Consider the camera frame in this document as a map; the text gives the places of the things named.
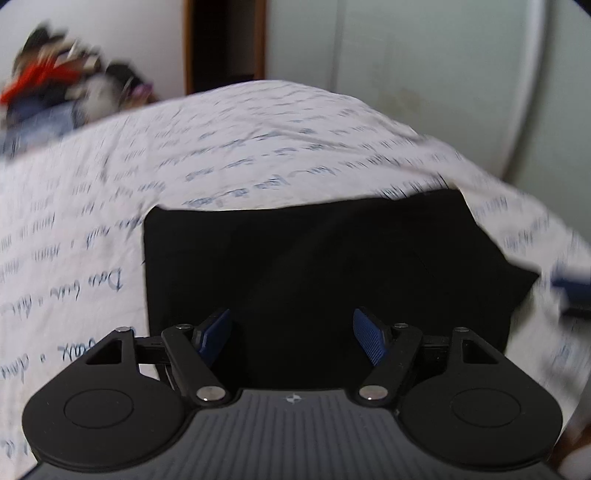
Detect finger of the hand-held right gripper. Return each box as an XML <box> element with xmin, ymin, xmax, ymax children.
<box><xmin>551</xmin><ymin>261</ymin><xmax>591</xmax><ymax>320</ymax></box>

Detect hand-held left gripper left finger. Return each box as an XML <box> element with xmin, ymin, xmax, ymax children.
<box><xmin>85</xmin><ymin>308</ymin><xmax>234</xmax><ymax>408</ymax></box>

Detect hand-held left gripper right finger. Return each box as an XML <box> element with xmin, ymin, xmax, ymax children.
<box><xmin>352</xmin><ymin>307</ymin><xmax>502</xmax><ymax>408</ymax></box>

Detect black pants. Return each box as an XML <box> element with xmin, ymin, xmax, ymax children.
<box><xmin>141</xmin><ymin>187</ymin><xmax>541</xmax><ymax>391</ymax></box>

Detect white printed bed sheet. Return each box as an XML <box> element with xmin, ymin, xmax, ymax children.
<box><xmin>0</xmin><ymin>79</ymin><xmax>585</xmax><ymax>480</ymax></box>

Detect pile of clothes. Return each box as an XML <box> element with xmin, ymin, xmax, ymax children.
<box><xmin>0</xmin><ymin>21</ymin><xmax>155</xmax><ymax>146</ymax></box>

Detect wooden door frame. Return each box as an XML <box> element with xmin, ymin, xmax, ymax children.
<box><xmin>182</xmin><ymin>0</ymin><xmax>269</xmax><ymax>97</ymax></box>

